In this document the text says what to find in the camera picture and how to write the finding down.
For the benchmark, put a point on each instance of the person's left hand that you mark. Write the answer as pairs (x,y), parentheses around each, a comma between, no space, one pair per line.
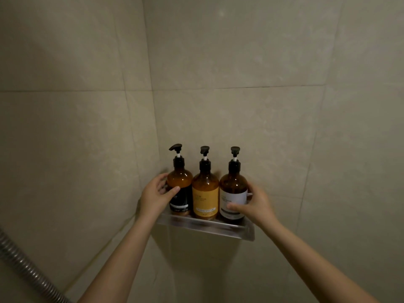
(154,198)

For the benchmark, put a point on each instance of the person's right hand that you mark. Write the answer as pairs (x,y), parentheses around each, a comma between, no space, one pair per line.
(257,208)

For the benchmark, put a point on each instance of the amber bottle black label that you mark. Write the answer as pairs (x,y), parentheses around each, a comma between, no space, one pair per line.
(180,183)

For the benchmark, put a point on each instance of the amber bottle white label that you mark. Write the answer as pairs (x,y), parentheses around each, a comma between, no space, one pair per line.
(233,189)

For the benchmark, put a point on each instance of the amber bottle yellow label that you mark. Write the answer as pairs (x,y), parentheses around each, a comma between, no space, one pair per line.
(205,198)

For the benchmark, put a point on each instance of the metal shower shelf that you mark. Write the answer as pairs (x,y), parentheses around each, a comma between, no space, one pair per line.
(208,227)

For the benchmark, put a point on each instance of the person's right forearm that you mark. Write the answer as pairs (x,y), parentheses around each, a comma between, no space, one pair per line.
(312,268)

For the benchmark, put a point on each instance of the person's left forearm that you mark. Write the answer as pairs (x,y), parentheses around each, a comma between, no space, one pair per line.
(116,265)

